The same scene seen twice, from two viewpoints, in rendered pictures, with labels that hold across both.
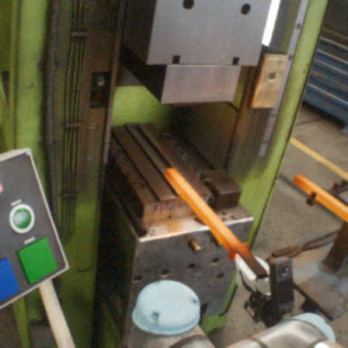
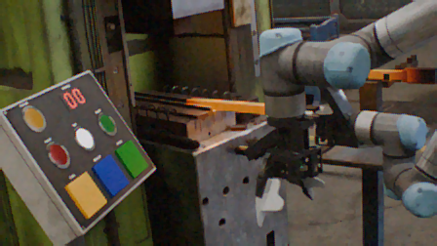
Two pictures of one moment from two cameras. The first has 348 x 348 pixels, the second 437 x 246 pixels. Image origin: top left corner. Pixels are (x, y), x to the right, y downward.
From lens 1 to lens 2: 0.76 m
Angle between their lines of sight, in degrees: 18
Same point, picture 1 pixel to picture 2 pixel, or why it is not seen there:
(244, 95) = (224, 18)
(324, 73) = not seen: hidden behind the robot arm
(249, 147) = (246, 69)
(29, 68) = (55, 20)
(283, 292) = (340, 102)
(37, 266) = (134, 162)
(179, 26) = not seen: outside the picture
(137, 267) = (202, 186)
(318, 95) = not seen: hidden behind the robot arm
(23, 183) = (97, 97)
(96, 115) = (115, 59)
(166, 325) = (287, 35)
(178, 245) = (228, 155)
